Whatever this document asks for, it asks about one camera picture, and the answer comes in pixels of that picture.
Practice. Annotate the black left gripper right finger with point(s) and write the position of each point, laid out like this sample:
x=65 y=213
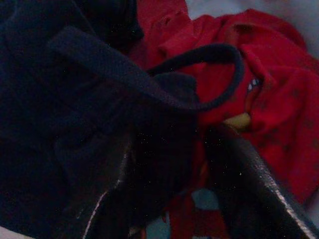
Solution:
x=249 y=194

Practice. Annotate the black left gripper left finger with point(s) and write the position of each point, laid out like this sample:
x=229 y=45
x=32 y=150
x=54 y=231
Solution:
x=107 y=204

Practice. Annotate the dark navy garment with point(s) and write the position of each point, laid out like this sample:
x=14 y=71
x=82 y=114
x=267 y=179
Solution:
x=62 y=99

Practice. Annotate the red garment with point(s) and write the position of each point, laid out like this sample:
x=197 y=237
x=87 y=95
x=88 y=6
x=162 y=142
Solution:
x=274 y=99

